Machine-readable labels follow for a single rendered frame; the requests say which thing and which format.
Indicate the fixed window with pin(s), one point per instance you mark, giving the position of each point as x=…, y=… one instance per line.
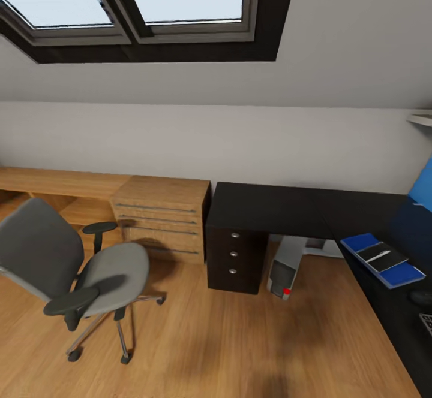
x=145, y=31

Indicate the mouse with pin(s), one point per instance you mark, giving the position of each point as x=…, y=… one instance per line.
x=420, y=297

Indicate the desktop computer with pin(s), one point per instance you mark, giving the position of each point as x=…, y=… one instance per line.
x=285, y=265

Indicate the swivel chair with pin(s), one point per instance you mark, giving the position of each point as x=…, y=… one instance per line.
x=42, y=252

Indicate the folder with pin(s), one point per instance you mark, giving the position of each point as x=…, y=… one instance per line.
x=399, y=275

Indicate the cabinet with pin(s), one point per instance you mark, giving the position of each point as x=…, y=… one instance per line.
x=235, y=259
x=165, y=215

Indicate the notebook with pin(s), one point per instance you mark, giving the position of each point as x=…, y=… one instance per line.
x=385, y=262

